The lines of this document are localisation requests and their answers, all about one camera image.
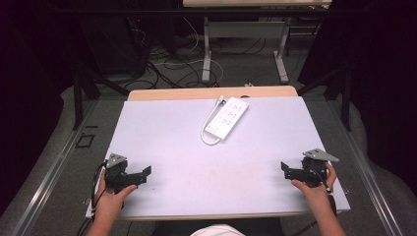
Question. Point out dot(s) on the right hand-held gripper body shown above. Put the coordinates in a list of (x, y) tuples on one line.
[(314, 165)]

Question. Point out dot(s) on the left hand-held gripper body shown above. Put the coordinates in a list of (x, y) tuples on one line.
[(115, 164)]

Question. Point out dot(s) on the person's right hand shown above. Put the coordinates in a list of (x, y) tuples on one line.
[(316, 195)]

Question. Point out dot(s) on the person's left hand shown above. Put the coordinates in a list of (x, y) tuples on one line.
[(109, 203)]

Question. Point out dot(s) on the white table mat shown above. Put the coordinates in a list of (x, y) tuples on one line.
[(203, 170)]

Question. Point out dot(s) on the black metal stand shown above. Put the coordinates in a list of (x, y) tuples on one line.
[(78, 98), (345, 98)]

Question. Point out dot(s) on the white power strip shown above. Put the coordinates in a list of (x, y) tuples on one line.
[(226, 118)]

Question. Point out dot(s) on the person's dark clothing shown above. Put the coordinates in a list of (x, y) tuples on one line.
[(216, 227)]

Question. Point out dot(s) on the white desk with metal legs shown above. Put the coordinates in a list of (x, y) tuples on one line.
[(246, 29)]

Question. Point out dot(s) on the aluminium floor rail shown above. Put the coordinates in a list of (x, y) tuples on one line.
[(49, 177), (367, 170)]

